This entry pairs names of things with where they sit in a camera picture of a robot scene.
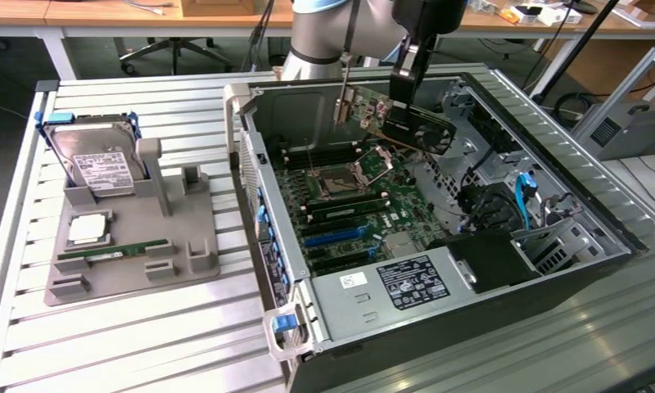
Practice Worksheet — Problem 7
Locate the CPU socket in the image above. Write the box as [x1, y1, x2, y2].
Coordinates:
[310, 162, 374, 202]

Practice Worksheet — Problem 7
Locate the black plastic shroud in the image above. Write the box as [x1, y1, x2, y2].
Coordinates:
[446, 228, 543, 294]

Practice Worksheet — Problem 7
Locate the thin metal locking lever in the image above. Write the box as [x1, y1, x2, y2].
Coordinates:
[303, 138, 318, 181]

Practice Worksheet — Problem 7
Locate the aluminium profile frame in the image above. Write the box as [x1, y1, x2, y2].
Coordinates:
[570, 46, 655, 136]

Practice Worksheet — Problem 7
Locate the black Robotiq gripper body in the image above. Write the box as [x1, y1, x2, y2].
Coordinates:
[391, 0, 467, 42]

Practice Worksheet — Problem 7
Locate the black and white box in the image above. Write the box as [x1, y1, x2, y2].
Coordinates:
[510, 3, 543, 24]

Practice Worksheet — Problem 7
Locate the grey computer tower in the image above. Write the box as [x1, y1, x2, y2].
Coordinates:
[571, 102, 655, 161]

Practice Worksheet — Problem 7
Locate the black RAM stick with label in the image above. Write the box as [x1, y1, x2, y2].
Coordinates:
[303, 200, 390, 225]

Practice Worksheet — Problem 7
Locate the grey parts rack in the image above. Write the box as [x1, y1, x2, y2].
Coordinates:
[43, 137, 223, 307]

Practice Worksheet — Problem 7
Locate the black RAM slot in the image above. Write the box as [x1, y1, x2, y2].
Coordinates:
[280, 142, 362, 169]
[298, 188, 388, 210]

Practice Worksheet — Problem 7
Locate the blue data wire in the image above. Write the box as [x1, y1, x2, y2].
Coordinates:
[514, 173, 538, 231]

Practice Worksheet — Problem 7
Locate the black expansion slot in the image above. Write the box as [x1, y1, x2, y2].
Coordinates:
[308, 244, 374, 263]
[298, 217, 366, 237]
[311, 255, 382, 276]

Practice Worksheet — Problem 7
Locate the graphics card with black fan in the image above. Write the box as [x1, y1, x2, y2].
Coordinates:
[331, 52, 461, 156]

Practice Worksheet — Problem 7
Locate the black office chair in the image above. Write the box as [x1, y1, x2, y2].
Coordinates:
[117, 36, 236, 75]

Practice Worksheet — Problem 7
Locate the metal disk bay bracket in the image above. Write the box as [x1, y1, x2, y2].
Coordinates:
[510, 215, 603, 274]

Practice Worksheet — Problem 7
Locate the black wire bundle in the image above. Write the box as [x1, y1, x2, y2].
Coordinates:
[457, 179, 526, 237]

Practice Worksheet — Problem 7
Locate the black stand pole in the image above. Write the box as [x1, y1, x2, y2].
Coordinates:
[530, 0, 622, 103]

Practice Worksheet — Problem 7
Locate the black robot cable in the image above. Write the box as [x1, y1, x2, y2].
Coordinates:
[239, 0, 279, 74]

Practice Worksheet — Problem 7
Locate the grey power supply unit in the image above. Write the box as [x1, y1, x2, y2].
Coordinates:
[298, 246, 479, 344]

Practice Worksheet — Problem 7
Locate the green RAM stick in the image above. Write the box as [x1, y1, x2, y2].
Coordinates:
[57, 239, 171, 261]

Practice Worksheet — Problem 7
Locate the blue expansion slot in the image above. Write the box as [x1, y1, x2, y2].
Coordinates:
[303, 227, 370, 248]

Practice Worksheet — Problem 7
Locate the metal socket cover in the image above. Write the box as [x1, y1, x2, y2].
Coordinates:
[351, 142, 405, 186]

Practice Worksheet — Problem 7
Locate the hard disk in blue carrier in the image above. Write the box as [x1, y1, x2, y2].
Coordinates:
[33, 110, 147, 197]

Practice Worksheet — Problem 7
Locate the long wooden desk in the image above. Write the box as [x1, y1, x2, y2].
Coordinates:
[0, 0, 655, 81]

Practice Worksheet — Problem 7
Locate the green motherboard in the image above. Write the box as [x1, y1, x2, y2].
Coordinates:
[275, 142, 450, 278]

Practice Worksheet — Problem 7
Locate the perforated metal disk bay cage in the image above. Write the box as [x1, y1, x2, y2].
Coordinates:
[414, 111, 505, 194]

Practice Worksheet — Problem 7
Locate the open black PC case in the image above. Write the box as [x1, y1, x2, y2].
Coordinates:
[222, 72, 650, 393]

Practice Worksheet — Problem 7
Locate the silver CPU chip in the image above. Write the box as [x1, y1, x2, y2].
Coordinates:
[67, 213, 111, 245]

